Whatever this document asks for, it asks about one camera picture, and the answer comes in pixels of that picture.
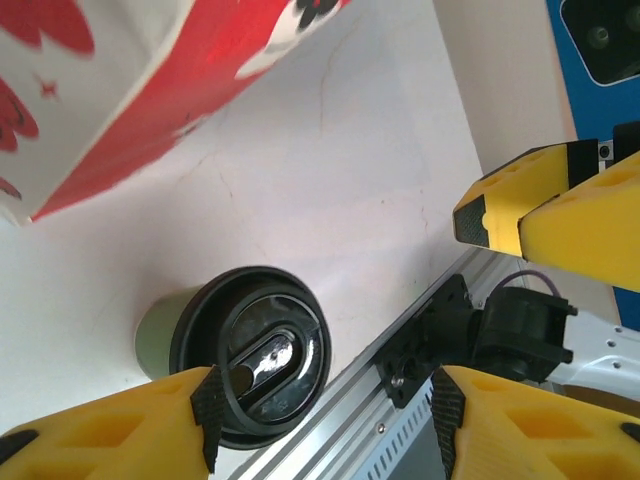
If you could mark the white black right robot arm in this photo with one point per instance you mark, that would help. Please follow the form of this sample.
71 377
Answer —
525 330

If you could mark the aluminium front rail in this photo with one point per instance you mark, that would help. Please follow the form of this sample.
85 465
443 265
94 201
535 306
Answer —
350 400

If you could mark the red printed paper bag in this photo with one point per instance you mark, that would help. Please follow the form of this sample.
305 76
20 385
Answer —
200 75

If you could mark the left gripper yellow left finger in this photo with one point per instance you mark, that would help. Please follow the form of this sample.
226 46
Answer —
100 430

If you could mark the green cup with black lid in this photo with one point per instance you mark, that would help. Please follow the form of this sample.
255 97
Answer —
280 320

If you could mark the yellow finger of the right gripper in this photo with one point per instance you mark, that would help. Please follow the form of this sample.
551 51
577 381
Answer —
590 230
510 200

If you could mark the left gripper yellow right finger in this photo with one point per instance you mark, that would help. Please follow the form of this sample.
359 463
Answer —
540 430

